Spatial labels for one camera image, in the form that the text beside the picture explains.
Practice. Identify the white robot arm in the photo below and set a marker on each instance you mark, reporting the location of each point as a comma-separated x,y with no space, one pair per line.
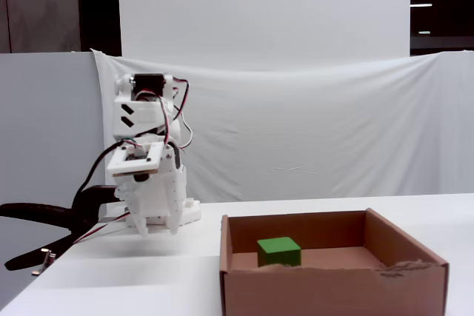
140,116

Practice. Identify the grey partition panel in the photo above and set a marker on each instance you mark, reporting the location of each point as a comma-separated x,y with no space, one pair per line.
44,127

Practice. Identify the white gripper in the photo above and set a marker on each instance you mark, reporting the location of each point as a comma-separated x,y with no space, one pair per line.
160,197

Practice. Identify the small metal clamp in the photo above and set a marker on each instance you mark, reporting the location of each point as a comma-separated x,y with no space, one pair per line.
46,258

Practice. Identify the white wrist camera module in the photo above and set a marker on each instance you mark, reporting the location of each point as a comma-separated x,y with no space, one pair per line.
122,166

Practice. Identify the white draped cloth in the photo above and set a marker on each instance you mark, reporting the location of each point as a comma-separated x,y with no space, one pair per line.
296,127

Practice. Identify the green cube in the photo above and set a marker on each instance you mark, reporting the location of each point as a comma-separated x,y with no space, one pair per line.
279,253

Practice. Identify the black table clamp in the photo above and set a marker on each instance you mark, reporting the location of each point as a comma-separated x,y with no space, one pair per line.
37,212

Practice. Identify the brown cardboard box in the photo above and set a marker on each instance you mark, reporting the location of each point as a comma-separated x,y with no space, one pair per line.
296,294

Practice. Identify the white backdrop screen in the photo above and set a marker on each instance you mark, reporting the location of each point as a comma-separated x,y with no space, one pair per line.
259,9

